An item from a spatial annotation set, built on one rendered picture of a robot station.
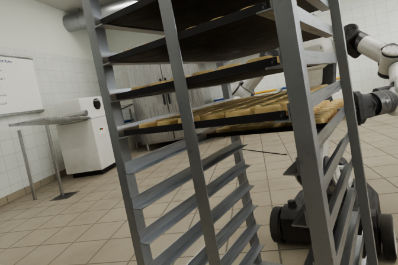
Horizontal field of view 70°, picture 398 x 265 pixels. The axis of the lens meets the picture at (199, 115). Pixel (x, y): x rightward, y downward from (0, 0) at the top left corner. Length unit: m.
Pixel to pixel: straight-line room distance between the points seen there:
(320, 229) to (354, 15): 6.16
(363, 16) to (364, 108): 5.50
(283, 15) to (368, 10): 6.19
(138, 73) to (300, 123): 5.25
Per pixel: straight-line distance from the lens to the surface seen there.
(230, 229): 1.16
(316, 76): 1.63
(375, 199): 1.93
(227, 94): 1.21
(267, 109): 0.53
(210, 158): 1.03
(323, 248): 0.55
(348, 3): 6.59
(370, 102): 1.19
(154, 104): 5.55
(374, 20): 6.66
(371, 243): 1.24
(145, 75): 5.60
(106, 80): 0.73
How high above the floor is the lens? 0.93
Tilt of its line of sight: 4 degrees down
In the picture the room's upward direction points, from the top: 11 degrees counter-clockwise
